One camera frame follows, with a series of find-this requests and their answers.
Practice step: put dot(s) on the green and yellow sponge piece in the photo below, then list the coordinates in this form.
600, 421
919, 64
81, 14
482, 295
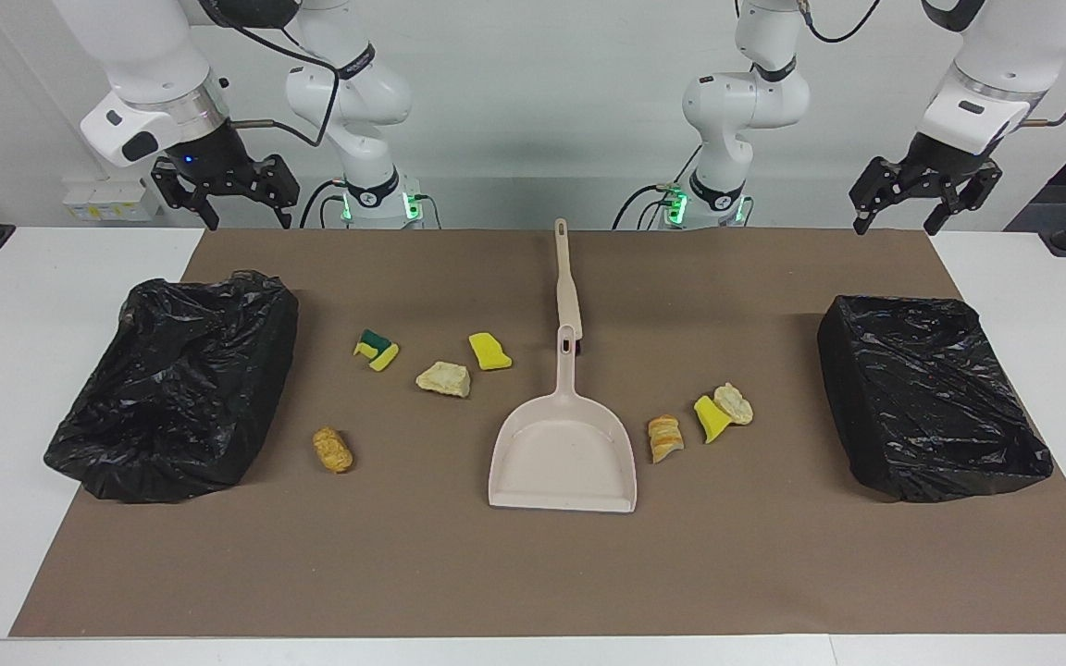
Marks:
378, 350

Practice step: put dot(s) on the beige plastic dustpan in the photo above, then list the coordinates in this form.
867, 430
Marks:
561, 453

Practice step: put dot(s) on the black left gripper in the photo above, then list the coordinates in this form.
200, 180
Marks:
940, 162

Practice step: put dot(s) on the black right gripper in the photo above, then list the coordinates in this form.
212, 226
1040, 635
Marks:
209, 157

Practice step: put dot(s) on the yellow sponge wedge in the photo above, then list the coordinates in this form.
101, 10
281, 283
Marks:
709, 421

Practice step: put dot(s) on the bin with taut black bag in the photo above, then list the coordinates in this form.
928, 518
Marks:
931, 398

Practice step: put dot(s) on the bin with loose black bag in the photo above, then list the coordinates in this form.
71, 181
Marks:
172, 388

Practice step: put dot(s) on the brown table mat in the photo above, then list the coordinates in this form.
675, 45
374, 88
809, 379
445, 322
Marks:
533, 573

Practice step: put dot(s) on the pale rounded bread piece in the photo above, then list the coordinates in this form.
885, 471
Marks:
735, 403

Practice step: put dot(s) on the striped orange croissant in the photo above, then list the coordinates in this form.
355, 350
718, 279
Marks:
664, 438

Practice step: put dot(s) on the beige brush with black bristles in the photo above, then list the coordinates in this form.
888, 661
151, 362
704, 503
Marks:
565, 287

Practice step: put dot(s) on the pale angular bread chunk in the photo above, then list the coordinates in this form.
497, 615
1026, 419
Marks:
443, 379

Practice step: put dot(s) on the golden fried croquette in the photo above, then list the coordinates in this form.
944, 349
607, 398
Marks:
332, 450

